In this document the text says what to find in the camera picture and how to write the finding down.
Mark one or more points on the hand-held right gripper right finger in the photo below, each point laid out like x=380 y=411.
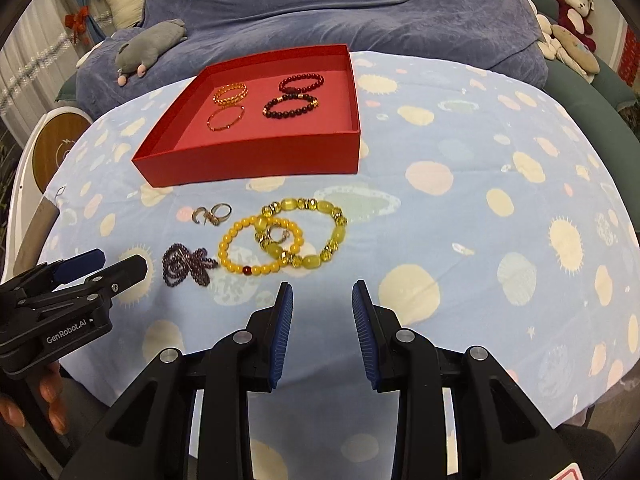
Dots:
x=363 y=332

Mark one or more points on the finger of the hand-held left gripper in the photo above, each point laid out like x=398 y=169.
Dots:
x=125 y=272
x=80 y=264

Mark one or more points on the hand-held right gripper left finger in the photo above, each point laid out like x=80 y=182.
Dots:
x=282 y=332

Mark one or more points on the red shallow box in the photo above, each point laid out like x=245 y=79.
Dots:
x=280 y=152

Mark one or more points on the person's left hand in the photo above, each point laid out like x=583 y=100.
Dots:
x=50 y=385

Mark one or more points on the white device with wooden disc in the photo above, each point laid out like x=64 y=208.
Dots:
x=55 y=145

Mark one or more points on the white curtain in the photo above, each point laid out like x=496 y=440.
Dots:
x=30 y=80

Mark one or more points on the grey plush toy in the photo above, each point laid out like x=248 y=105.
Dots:
x=150 y=45

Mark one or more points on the red bow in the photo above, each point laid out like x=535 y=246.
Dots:
x=77 y=20

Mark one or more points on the blue-grey blanket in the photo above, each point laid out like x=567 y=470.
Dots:
x=300 y=5

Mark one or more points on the green sofa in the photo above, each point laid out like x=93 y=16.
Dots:
x=575 y=92

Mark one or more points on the beige plush toys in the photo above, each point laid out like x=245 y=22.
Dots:
x=545 y=40

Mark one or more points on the cookie plush pillow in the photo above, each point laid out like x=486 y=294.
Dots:
x=575 y=50

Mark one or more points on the red plush toy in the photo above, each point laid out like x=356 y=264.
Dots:
x=570 y=15

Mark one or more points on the red wall decoration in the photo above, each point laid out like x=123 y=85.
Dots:
x=631 y=60

